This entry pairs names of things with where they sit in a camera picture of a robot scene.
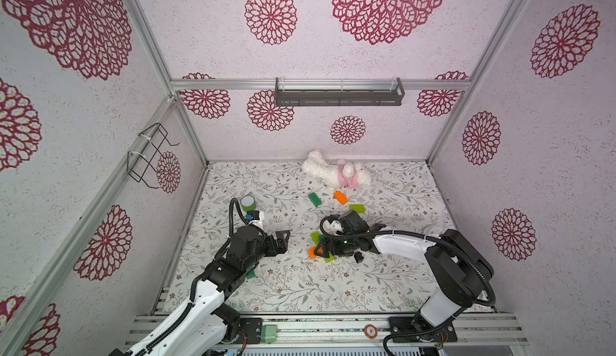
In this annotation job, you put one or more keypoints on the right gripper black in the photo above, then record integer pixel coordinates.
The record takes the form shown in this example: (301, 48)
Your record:
(330, 246)

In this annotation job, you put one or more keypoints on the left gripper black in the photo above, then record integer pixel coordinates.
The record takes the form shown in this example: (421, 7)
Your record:
(281, 244)

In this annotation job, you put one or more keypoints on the orange lego brick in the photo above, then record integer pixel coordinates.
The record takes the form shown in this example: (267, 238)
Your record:
(341, 198)
(315, 253)

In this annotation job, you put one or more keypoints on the long lime green lego brick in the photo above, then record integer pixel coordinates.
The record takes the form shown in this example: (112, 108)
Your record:
(316, 236)

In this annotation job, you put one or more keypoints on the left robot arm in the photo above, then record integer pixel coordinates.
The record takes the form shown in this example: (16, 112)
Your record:
(203, 319)

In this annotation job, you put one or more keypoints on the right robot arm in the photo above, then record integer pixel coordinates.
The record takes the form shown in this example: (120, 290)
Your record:
(462, 274)

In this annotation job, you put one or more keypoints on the lime lego brick back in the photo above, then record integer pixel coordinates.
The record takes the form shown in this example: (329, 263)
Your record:
(358, 208)

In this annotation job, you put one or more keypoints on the dark green lego brick back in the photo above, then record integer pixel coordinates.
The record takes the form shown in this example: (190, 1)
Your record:
(315, 200)

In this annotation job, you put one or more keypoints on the green tape roll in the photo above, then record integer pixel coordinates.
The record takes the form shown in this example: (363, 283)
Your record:
(248, 203)

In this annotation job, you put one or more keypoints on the white pink plush toy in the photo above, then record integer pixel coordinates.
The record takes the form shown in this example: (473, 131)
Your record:
(343, 174)

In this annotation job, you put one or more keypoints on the green connector block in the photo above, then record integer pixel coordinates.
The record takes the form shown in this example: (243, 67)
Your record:
(269, 334)

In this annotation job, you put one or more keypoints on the metal base rail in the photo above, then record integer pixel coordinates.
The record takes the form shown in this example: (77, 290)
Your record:
(378, 334)

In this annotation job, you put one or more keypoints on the black wall shelf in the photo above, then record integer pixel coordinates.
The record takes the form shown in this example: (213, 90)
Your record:
(340, 97)

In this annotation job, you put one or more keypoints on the black wire wall rack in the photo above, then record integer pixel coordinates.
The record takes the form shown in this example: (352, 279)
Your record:
(140, 160)

